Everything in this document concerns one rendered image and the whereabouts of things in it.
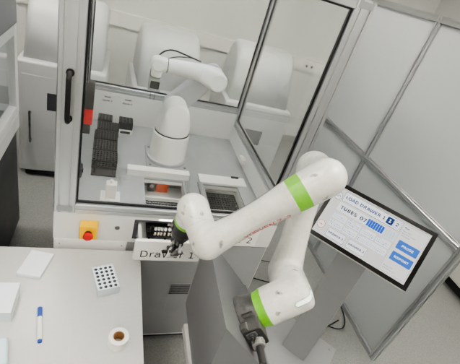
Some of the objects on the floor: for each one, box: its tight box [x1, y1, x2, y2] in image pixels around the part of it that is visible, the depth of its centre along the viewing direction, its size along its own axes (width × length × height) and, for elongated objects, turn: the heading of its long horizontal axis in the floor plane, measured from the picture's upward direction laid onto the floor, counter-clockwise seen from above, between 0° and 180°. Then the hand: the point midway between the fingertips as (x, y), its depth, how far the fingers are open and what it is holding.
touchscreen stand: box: [264, 251, 366, 364], centre depth 202 cm, size 50×45×102 cm
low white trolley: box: [0, 246, 144, 364], centre depth 149 cm, size 58×62×76 cm
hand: (171, 252), depth 145 cm, fingers closed, pressing on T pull
